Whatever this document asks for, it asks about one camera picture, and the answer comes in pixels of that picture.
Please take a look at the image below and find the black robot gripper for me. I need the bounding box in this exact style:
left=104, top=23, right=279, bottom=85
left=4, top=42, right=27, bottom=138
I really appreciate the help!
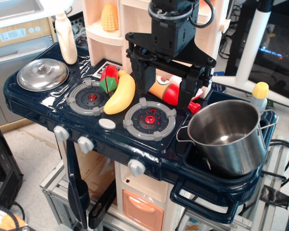
left=125, top=14, right=216, bottom=109

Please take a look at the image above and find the stainless steel pot lid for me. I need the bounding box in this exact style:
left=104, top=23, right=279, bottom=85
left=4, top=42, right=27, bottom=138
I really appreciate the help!
left=17, top=58, right=69, bottom=92

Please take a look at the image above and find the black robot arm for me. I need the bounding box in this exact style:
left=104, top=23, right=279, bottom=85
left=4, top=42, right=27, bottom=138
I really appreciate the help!
left=125, top=0, right=216, bottom=109

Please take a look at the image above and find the red toy ketchup bottle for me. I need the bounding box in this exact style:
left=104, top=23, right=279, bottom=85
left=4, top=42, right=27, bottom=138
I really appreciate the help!
left=148, top=74, right=202, bottom=115

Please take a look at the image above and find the white toy sponge block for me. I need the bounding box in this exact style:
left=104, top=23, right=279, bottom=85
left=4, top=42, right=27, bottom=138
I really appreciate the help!
left=169, top=75, right=203, bottom=101

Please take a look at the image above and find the yellow toy banana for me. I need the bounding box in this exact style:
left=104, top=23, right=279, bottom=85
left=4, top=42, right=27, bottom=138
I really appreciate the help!
left=104, top=70, right=136, bottom=115

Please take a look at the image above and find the right grey toy burner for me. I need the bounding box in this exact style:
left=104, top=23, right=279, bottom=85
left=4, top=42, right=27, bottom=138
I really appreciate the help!
left=123, top=97, right=177, bottom=141

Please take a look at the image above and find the grey toy burner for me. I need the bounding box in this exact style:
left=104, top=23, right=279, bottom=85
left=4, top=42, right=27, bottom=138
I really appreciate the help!
left=123, top=97, right=177, bottom=141
left=66, top=78, right=110, bottom=116

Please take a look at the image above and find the yellow toy corn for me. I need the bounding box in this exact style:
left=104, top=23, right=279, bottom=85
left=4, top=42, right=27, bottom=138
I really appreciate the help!
left=101, top=3, right=119, bottom=31

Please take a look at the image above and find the cream toy kitchen shelf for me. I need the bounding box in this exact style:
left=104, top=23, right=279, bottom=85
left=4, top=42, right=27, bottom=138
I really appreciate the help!
left=82, top=0, right=229, bottom=77

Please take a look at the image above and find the grey oval button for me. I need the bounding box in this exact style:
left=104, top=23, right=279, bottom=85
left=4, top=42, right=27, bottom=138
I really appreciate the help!
left=98, top=118, right=116, bottom=130

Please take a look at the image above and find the left grey toy burner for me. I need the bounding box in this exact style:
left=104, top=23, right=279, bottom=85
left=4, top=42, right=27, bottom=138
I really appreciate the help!
left=66, top=78, right=110, bottom=116

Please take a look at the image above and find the clear bottle yellow cap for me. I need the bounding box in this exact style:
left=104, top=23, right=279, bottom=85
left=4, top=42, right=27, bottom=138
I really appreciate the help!
left=250, top=82, right=269, bottom=112

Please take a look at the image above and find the right grey stove knob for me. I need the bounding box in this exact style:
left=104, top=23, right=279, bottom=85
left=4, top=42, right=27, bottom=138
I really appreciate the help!
left=128, top=159, right=145, bottom=177

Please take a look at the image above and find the grey stove knob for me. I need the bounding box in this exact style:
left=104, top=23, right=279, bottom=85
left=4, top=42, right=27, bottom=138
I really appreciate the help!
left=78, top=136, right=94, bottom=154
left=53, top=125, right=70, bottom=142
left=128, top=159, right=145, bottom=177

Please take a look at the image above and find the dark blue toy kitchen counter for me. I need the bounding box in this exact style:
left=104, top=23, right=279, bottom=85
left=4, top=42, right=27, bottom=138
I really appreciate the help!
left=3, top=48, right=263, bottom=224

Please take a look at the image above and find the middle grey stove knob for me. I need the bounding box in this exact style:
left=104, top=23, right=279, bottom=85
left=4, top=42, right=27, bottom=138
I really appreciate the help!
left=78, top=136, right=94, bottom=154

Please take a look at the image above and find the cream toy bottle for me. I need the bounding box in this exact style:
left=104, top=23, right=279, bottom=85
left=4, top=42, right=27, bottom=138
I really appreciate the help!
left=55, top=13, right=78, bottom=64

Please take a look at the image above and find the left grey stove knob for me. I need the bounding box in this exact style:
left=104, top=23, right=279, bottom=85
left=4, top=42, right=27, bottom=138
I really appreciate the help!
left=53, top=125, right=70, bottom=142

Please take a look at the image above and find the orange toy oven drawer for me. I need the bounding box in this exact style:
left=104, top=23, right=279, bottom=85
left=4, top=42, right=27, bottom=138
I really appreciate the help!
left=122, top=190, right=164, bottom=231

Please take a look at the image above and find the dark blue toy ladle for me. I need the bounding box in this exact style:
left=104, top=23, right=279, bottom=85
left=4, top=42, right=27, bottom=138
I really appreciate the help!
left=66, top=140, right=90, bottom=230

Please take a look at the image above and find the grey toy dishwasher cabinet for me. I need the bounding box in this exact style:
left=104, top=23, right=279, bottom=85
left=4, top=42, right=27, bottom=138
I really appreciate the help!
left=0, top=0, right=74, bottom=133

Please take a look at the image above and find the black computer tower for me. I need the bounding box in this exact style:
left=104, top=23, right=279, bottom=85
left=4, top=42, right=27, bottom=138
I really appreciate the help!
left=0, top=130, right=23, bottom=208

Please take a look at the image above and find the white stand frame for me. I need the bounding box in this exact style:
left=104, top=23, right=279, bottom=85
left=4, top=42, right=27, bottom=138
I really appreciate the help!
left=213, top=0, right=289, bottom=107

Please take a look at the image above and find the black toy oven door handle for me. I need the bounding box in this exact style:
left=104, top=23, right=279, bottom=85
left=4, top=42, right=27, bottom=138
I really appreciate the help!
left=88, top=180, right=117, bottom=229

